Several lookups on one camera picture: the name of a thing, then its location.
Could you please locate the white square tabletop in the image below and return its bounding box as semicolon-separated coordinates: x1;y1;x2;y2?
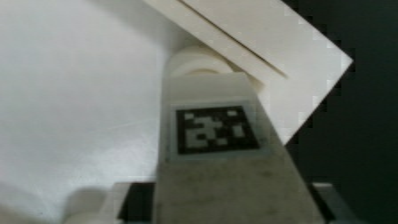
0;0;352;224

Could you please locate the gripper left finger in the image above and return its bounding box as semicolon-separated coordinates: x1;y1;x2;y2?
98;182;154;224

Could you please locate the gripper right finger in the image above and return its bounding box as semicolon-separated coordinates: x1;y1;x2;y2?
307;182;362;224

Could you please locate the white leg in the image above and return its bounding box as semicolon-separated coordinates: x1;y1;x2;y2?
153;46;325;224

